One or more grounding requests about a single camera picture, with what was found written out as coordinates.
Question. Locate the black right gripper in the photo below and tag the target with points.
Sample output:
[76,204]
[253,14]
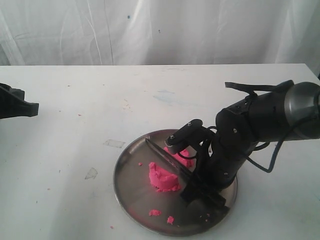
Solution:
[217,172]

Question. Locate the pink crumb front middle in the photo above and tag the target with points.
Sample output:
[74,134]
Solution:
[170,220]

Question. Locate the pink crumb front left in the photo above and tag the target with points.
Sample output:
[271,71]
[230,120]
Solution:
[154,212]

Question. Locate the pink dough cut piece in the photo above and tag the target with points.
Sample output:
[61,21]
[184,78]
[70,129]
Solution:
[183,157]

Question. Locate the round steel plate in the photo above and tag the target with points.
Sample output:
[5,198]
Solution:
[137,196]

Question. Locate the clear tape piece upper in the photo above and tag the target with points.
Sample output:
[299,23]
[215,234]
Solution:
[114,143]

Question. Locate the black kitchen knife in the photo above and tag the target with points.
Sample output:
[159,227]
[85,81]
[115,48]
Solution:
[180,169]

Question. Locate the white backdrop curtain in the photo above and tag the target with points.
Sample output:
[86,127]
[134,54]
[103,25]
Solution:
[160,32]

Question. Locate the clear tape piece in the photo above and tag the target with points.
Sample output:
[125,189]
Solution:
[114,143]
[91,174]

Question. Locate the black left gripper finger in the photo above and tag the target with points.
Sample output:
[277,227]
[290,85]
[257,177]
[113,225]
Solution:
[13,104]

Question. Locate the clear tape piece lower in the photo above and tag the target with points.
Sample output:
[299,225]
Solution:
[91,174]

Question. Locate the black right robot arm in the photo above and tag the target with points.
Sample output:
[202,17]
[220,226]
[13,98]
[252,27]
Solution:
[269,113]

